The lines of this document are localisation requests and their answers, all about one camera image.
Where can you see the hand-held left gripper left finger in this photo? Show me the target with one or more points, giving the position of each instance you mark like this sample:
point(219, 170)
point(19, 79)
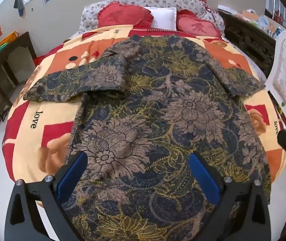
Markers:
point(72, 175)

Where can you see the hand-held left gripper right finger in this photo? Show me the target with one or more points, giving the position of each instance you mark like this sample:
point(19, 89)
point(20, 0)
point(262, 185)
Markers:
point(204, 178)

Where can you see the dark floral print shirt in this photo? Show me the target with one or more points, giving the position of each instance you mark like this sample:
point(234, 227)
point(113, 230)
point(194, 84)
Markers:
point(145, 105)

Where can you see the blue and white packet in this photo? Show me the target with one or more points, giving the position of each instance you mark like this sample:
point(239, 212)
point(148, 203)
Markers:
point(277, 33)

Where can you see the dark carved wooden headboard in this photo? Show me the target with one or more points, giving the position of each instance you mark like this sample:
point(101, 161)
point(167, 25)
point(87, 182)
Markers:
point(248, 37)

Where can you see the red and orange printed blanket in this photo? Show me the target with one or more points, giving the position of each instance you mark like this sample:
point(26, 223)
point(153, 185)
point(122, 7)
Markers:
point(87, 52)

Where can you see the orange box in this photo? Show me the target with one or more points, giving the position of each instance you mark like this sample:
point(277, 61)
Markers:
point(249, 15)

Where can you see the dark wooden cabinet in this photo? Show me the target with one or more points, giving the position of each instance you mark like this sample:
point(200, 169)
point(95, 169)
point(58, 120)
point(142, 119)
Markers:
point(10, 60)

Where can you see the red heart pillow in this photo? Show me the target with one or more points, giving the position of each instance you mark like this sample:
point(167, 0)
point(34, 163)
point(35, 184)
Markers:
point(198, 26)
point(122, 15)

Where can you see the green basket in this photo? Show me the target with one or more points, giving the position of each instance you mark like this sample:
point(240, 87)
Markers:
point(0, 49)

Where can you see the orange bag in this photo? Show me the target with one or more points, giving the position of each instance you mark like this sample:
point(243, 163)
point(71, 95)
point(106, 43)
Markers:
point(8, 39)

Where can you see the white pillow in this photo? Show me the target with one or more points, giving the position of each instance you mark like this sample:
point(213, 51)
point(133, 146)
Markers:
point(163, 17)

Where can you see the dark hanging cloth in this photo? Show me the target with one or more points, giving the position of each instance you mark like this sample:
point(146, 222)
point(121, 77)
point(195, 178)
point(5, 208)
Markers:
point(19, 3)

